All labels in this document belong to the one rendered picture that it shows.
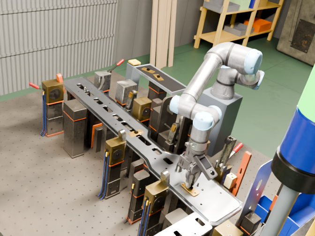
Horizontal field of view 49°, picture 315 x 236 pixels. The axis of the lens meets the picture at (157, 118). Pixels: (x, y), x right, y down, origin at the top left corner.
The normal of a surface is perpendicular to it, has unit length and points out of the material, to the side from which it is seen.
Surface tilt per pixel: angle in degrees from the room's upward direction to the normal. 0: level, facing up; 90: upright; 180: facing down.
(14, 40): 90
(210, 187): 0
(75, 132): 90
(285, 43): 90
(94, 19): 90
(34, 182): 0
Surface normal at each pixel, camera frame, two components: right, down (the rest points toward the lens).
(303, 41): -0.78, 0.22
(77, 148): 0.64, 0.48
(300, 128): -0.91, 0.09
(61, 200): 0.15, -0.84
